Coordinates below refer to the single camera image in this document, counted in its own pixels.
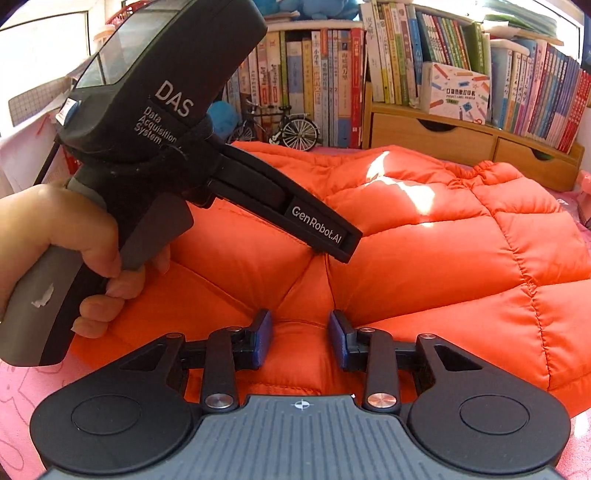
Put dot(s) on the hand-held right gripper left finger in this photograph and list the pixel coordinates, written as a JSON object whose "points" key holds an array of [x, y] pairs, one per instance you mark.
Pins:
{"points": [[262, 337]]}

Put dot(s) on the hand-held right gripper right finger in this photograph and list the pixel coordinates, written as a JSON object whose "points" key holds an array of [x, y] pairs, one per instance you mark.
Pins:
{"points": [[339, 339]]}

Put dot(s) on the orange hooded puffer jacket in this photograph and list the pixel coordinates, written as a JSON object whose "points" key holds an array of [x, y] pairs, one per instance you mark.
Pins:
{"points": [[415, 230]]}

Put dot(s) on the person's left hand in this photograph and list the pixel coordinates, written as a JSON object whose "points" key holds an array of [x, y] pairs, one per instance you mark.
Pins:
{"points": [[55, 217]]}

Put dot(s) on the blue plush ball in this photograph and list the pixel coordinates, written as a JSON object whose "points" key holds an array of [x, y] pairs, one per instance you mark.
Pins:
{"points": [[224, 120]]}

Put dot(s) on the white grid board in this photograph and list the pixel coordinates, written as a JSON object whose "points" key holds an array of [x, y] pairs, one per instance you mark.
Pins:
{"points": [[37, 101]]}

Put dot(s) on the black toy bicycle model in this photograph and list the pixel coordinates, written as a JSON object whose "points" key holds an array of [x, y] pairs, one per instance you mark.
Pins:
{"points": [[295, 129]]}

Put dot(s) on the row of tall picture books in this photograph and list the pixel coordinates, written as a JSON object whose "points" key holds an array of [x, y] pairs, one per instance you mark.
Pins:
{"points": [[314, 74]]}

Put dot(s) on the blue plush toy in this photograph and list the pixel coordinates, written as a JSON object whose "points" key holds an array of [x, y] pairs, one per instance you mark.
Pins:
{"points": [[304, 8]]}

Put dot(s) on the wooden desktop drawer shelf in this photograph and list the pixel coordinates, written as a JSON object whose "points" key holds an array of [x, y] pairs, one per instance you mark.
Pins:
{"points": [[438, 134]]}

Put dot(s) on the pink rabbit print blanket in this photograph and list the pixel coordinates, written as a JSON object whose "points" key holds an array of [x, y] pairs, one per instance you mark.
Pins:
{"points": [[27, 406]]}

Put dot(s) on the white box with colourful print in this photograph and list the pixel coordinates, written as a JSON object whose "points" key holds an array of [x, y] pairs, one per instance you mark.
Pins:
{"points": [[455, 92]]}

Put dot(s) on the row of slim children's books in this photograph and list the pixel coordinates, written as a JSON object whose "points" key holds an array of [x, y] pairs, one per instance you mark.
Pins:
{"points": [[531, 87]]}

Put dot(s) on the stack of green folders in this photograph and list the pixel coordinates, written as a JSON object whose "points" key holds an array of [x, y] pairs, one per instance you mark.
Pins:
{"points": [[521, 18]]}

